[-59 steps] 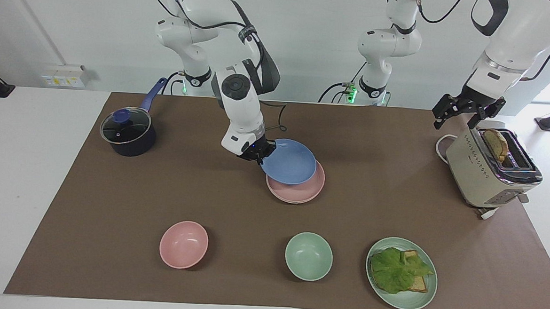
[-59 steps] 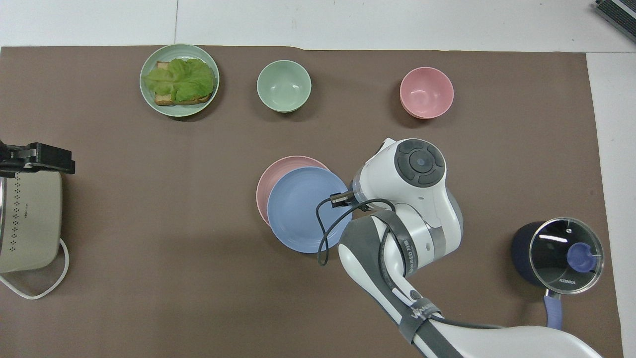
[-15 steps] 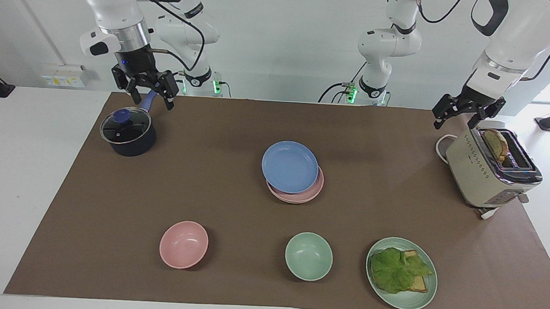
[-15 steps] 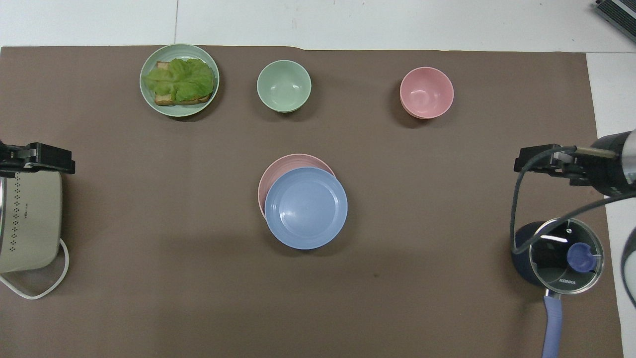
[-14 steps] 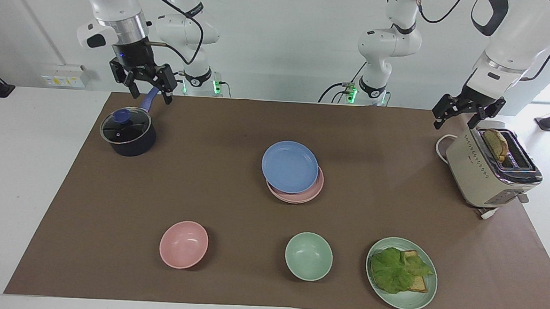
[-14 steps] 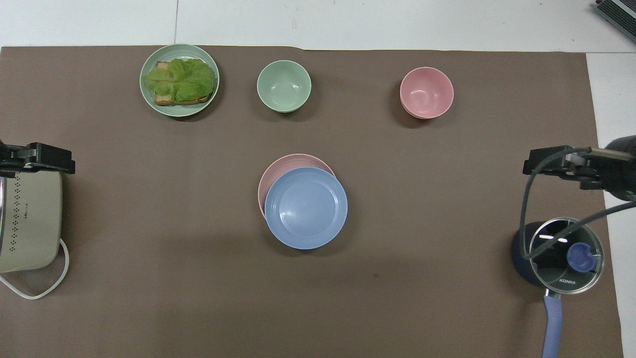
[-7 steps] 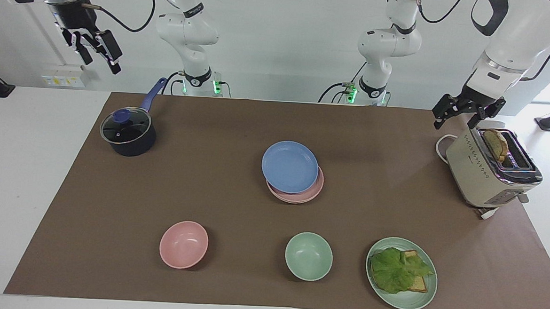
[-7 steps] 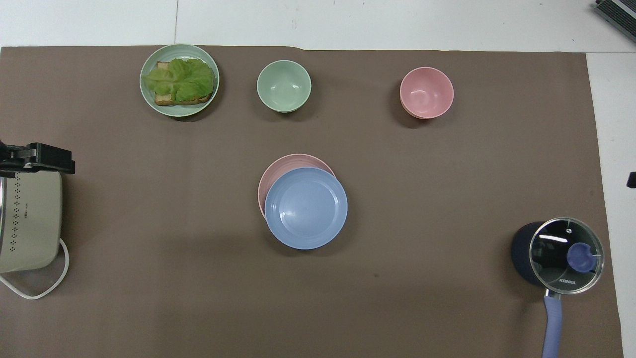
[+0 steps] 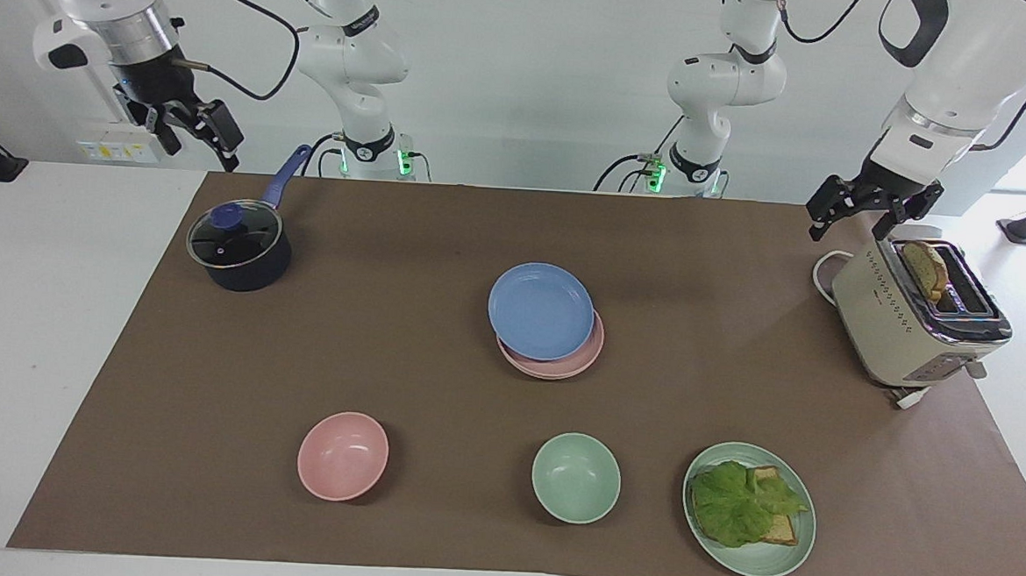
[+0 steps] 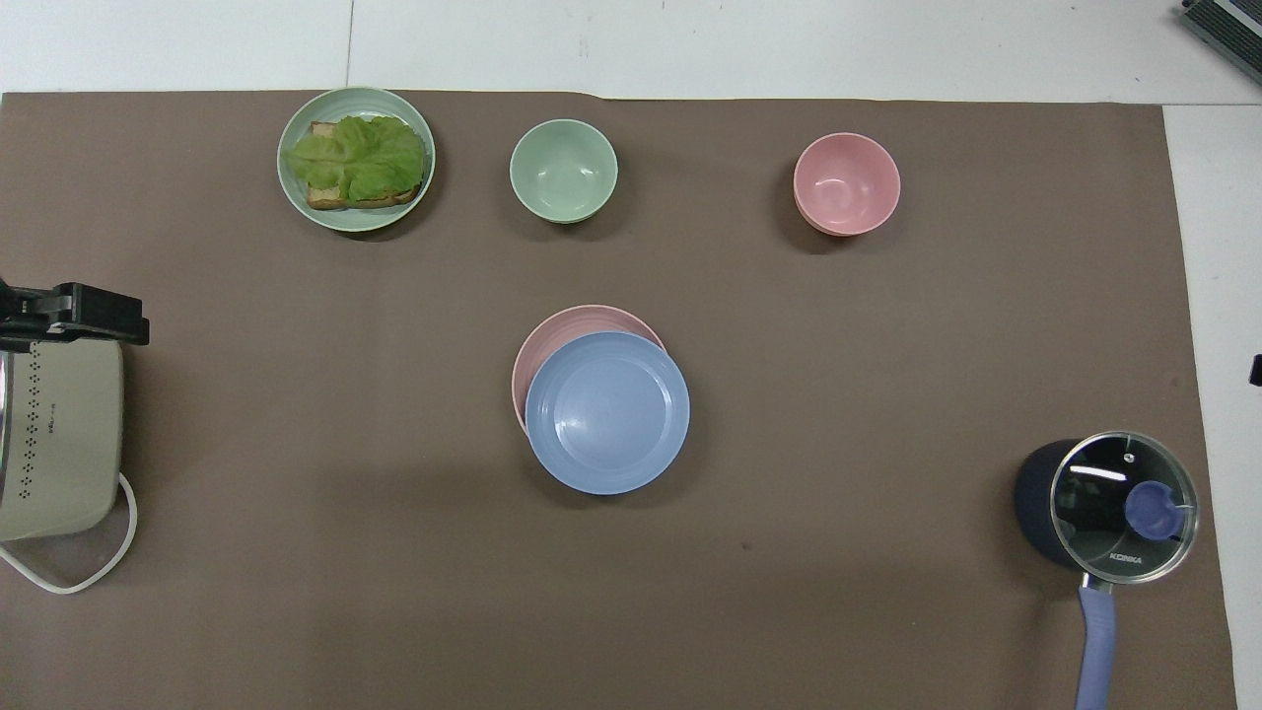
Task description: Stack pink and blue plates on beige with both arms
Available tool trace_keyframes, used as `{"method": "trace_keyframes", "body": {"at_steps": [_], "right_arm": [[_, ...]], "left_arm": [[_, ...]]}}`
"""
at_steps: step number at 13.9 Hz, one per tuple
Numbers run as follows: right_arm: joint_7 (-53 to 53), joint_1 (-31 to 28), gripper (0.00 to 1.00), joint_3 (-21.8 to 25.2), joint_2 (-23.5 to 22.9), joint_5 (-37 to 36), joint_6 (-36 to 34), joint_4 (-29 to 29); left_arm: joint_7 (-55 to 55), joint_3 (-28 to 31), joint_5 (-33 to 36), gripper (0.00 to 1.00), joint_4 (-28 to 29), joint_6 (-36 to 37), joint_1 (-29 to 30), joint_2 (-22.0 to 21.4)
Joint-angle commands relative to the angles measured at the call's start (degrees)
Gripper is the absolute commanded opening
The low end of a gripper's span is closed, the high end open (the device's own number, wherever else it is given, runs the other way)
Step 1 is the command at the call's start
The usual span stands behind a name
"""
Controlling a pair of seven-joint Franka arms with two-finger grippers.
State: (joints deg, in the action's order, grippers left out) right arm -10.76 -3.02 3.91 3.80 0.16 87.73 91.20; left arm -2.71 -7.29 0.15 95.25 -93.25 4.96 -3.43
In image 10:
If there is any glass lid purple knob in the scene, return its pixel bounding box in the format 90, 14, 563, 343
1049, 431, 1201, 586

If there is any toast bread slice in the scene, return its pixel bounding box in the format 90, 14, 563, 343
305, 120, 428, 211

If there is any pink bowl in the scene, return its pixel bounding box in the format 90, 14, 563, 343
793, 132, 901, 238

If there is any grey ribbed box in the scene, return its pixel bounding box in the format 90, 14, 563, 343
1179, 0, 1262, 59

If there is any white power cable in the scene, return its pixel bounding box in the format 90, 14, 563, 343
0, 471, 139, 596

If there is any pink plate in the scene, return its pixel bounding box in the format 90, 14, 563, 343
511, 305, 667, 436

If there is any beige electric cooker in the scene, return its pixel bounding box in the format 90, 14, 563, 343
0, 336, 127, 542

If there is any green lettuce leaf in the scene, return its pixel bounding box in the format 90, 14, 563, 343
284, 114, 428, 204

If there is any blue plate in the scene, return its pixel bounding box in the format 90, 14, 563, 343
525, 330, 691, 496

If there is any dark blue pot purple handle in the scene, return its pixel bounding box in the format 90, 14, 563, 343
1013, 437, 1121, 710

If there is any green plate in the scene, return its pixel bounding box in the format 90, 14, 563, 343
276, 86, 437, 234

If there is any green bowl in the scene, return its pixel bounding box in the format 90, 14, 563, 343
509, 118, 619, 225

